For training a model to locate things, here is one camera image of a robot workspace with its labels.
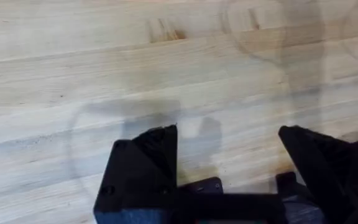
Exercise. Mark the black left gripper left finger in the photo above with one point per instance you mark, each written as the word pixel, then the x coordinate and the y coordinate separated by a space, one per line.
pixel 141 174

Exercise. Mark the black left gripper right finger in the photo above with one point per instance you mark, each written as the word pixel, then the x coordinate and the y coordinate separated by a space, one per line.
pixel 328 168

